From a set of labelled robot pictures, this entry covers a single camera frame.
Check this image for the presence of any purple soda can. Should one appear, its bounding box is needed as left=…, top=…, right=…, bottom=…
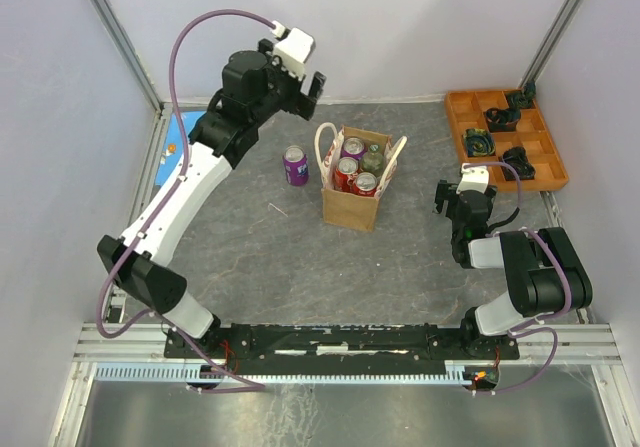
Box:
left=283, top=145, right=309, bottom=187
left=341, top=137, right=366, bottom=161

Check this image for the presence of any black rolled sock upper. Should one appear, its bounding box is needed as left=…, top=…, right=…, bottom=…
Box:
left=484, top=91, right=535, bottom=132

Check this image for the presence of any aluminium frame post right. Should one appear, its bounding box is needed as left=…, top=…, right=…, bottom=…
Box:
left=519, top=0, right=584, bottom=87

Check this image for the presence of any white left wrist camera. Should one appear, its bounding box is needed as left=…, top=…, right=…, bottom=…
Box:
left=271, top=21, right=315, bottom=81

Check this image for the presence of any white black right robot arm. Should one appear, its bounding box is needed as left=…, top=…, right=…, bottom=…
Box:
left=434, top=180, right=593, bottom=358

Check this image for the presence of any aluminium frame rail front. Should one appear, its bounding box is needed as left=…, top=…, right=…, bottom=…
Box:
left=74, top=323, right=622, bottom=366

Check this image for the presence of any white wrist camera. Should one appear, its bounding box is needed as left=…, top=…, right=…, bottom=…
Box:
left=271, top=21, right=315, bottom=81
left=456, top=163, right=490, bottom=194

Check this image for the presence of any red soda can right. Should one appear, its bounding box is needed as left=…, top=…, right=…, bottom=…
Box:
left=351, top=172, right=378, bottom=197

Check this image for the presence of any red soda can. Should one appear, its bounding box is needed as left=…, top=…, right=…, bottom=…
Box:
left=351, top=172, right=378, bottom=197
left=333, top=157, right=359, bottom=193

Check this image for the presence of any dark rolled sock top corner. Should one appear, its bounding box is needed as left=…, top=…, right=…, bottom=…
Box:
left=522, top=80, right=536, bottom=100

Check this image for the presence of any red soda can upper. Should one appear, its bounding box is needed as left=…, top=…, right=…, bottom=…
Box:
left=333, top=157, right=359, bottom=193

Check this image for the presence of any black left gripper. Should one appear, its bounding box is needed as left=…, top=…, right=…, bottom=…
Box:
left=253, top=41, right=327, bottom=126

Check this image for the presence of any blue cartoon print cloth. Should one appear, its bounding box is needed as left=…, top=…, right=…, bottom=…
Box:
left=155, top=111, right=204, bottom=187

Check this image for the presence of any blue green rolled sock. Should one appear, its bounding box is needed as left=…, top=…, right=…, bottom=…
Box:
left=462, top=128, right=496, bottom=157

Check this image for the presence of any blue slotted cable duct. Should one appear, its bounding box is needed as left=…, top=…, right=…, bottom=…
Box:
left=93, top=361, right=474, bottom=383

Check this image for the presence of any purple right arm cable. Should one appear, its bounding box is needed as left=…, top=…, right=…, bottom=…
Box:
left=462, top=160, right=574, bottom=396

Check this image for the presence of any orange wooden compartment tray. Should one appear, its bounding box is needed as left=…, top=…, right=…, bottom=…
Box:
left=444, top=89, right=569, bottom=192

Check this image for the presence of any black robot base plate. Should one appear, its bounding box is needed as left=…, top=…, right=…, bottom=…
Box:
left=164, top=324, right=519, bottom=378

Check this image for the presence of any aluminium frame rail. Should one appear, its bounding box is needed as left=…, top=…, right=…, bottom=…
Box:
left=69, top=0, right=174, bottom=324
left=74, top=323, right=622, bottom=366

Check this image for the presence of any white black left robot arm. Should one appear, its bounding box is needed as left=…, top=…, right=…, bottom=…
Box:
left=98, top=29, right=326, bottom=357

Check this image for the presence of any aluminium frame rail left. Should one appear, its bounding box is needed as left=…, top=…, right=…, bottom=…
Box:
left=69, top=0, right=174, bottom=324

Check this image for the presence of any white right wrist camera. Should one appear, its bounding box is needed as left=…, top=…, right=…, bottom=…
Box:
left=456, top=163, right=490, bottom=194

